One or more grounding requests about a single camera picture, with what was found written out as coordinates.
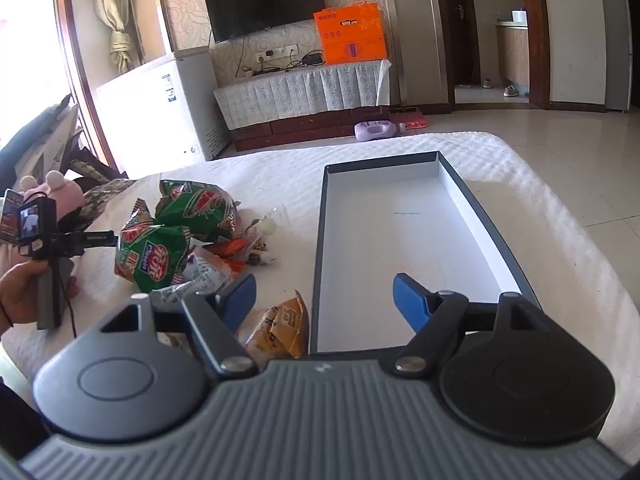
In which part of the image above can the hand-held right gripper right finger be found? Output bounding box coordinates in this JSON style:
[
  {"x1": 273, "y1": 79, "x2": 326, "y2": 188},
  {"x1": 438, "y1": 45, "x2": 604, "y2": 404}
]
[{"x1": 391, "y1": 272, "x2": 545, "y2": 377}]

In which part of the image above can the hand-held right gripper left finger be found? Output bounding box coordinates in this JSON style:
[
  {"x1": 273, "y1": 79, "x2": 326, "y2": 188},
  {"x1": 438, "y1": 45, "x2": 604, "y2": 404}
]
[{"x1": 97, "y1": 272, "x2": 259, "y2": 380}]

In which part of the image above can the clear silver snack packet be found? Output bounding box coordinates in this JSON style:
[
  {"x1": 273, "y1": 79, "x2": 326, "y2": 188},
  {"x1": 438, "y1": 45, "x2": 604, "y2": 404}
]
[{"x1": 150, "y1": 250, "x2": 236, "y2": 311}]

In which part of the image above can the orange snack bar wrapper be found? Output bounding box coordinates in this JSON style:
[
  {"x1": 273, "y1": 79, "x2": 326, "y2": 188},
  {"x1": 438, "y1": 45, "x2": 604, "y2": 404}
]
[{"x1": 197, "y1": 237, "x2": 251, "y2": 263}]

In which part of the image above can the yellow-brown snack packet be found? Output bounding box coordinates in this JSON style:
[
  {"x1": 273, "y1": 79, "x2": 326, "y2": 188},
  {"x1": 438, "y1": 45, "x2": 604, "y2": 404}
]
[{"x1": 244, "y1": 289, "x2": 311, "y2": 359}]

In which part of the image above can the grey-blue shallow box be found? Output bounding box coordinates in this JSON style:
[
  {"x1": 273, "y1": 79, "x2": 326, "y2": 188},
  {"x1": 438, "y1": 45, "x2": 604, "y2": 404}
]
[{"x1": 308, "y1": 150, "x2": 543, "y2": 358}]

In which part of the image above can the green shrimp chip bag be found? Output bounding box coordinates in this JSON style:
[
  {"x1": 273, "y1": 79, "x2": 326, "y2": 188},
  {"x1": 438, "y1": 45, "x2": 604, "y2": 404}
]
[
  {"x1": 114, "y1": 199, "x2": 193, "y2": 295},
  {"x1": 154, "y1": 179, "x2": 243, "y2": 241}
]

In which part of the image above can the person's left hand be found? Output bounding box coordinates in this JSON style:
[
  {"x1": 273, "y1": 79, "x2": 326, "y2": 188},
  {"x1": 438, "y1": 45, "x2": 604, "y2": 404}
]
[{"x1": 0, "y1": 261, "x2": 80, "y2": 333}]

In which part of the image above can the pink plush toy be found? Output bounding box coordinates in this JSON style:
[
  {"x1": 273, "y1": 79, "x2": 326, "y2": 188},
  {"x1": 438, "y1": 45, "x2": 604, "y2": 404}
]
[{"x1": 22, "y1": 170, "x2": 86, "y2": 223}]

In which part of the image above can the brown patterned cushion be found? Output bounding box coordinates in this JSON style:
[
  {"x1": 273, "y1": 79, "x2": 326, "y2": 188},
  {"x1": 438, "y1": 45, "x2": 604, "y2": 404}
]
[{"x1": 75, "y1": 177, "x2": 136, "y2": 231}]

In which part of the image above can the white chest freezer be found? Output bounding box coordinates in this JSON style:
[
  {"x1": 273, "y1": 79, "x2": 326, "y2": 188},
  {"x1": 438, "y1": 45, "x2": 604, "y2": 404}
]
[{"x1": 96, "y1": 46, "x2": 231, "y2": 162}]

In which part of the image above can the purple detergent bottle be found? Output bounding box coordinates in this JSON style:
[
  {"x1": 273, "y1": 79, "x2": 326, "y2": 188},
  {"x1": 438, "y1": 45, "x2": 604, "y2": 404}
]
[{"x1": 354, "y1": 119, "x2": 407, "y2": 141}]

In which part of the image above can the pink slipper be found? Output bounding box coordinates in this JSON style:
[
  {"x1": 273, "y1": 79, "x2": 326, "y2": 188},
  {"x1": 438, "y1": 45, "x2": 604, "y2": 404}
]
[{"x1": 389, "y1": 107, "x2": 430, "y2": 130}]

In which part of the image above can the white lace cabinet cloth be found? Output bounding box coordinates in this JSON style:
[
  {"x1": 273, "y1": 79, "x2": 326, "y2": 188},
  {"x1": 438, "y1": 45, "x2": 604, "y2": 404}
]
[{"x1": 213, "y1": 59, "x2": 392, "y2": 131}]

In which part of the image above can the tied beige curtain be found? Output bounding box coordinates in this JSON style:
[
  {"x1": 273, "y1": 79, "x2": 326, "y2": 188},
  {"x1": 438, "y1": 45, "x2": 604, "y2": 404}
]
[{"x1": 92, "y1": 0, "x2": 138, "y2": 73}]

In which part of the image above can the wooden kitchen counter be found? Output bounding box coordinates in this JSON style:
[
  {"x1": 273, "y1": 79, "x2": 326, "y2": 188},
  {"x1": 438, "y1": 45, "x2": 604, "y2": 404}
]
[{"x1": 495, "y1": 20, "x2": 531, "y2": 93}]

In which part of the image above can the dark wooden door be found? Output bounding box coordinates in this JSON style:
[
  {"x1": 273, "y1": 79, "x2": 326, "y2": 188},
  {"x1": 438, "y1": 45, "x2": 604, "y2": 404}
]
[{"x1": 442, "y1": 0, "x2": 476, "y2": 86}]

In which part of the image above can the orange cardboard box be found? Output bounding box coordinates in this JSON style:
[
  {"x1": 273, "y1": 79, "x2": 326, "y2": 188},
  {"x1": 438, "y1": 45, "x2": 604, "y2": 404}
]
[{"x1": 313, "y1": 1, "x2": 388, "y2": 66}]

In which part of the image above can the black flat television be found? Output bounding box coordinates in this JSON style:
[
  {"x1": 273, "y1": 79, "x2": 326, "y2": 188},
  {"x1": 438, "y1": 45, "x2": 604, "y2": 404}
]
[{"x1": 202, "y1": 0, "x2": 326, "y2": 43}]

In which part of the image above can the grey refrigerator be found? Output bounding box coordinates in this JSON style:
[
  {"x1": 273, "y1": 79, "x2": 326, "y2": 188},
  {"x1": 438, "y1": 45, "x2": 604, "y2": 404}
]
[{"x1": 597, "y1": 0, "x2": 633, "y2": 113}]

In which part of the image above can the white wall outlet row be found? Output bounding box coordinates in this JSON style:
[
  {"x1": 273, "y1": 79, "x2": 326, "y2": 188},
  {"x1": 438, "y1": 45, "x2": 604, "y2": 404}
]
[{"x1": 255, "y1": 45, "x2": 300, "y2": 63}]

